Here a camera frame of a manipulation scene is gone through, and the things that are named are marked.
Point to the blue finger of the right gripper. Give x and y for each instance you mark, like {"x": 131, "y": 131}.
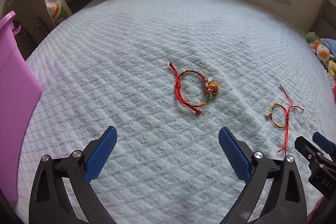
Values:
{"x": 325, "y": 144}
{"x": 308, "y": 151}

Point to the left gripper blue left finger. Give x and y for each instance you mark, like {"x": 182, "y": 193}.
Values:
{"x": 96, "y": 153}

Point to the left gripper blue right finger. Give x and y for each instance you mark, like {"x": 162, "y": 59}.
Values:
{"x": 238, "y": 154}

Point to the red string bracelet long tails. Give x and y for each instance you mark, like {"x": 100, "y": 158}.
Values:
{"x": 286, "y": 112}

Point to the person's right hand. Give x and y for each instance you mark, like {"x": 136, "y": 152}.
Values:
{"x": 323, "y": 212}

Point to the red floral pillow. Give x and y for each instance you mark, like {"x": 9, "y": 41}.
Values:
{"x": 334, "y": 92}

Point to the yellow plush toy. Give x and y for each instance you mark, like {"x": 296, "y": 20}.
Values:
{"x": 331, "y": 68}

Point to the duck plush toy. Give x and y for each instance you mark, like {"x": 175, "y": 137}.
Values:
{"x": 322, "y": 51}

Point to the pink plastic tub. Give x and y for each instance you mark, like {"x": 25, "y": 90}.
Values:
{"x": 20, "y": 93}

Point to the blue small pillow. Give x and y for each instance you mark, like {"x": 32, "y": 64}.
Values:
{"x": 331, "y": 44}

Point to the light blue quilted bedspread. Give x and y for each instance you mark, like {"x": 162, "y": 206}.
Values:
{"x": 168, "y": 75}

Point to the green plush toy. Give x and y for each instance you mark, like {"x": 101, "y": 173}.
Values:
{"x": 311, "y": 37}

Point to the grey upholstered headboard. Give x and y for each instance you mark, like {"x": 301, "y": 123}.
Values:
{"x": 324, "y": 25}

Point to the grey chair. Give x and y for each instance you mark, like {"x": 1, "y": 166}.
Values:
{"x": 34, "y": 17}

